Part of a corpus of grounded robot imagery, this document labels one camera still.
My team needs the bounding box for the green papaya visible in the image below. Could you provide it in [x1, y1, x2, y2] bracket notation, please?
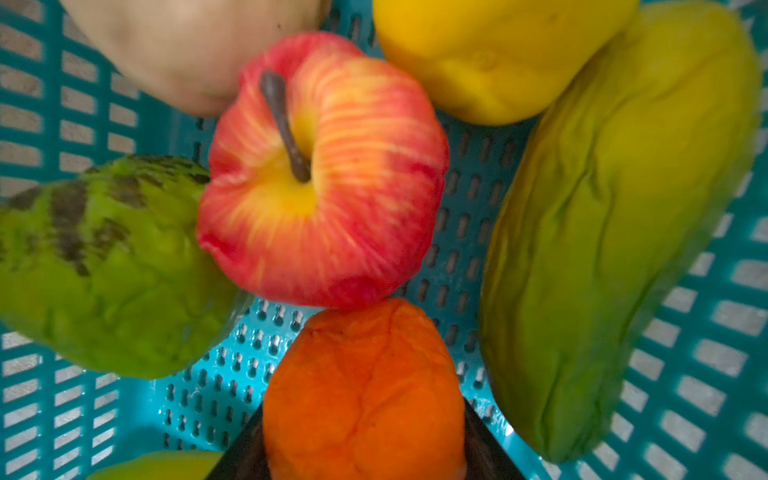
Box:
[478, 1, 762, 464]

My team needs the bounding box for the cream white pear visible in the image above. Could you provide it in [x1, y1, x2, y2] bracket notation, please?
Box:
[62, 0, 332, 117]

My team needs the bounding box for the green custard apple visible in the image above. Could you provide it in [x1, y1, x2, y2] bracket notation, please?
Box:
[1, 155, 252, 380]

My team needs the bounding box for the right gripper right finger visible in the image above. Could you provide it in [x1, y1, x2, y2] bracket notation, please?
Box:
[464, 399, 525, 480]

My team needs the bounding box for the yellow banana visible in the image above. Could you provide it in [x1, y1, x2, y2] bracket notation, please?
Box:
[87, 450, 223, 480]

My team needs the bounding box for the yellow lemon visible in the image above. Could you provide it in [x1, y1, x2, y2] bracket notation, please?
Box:
[372, 0, 638, 126]

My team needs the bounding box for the red apple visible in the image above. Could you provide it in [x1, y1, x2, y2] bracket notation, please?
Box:
[197, 31, 449, 310]

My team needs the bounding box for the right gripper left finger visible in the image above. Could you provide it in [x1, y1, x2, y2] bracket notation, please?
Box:
[205, 405, 266, 480]

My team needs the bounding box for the orange tangerine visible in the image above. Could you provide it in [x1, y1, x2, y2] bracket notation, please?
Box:
[263, 298, 468, 479]

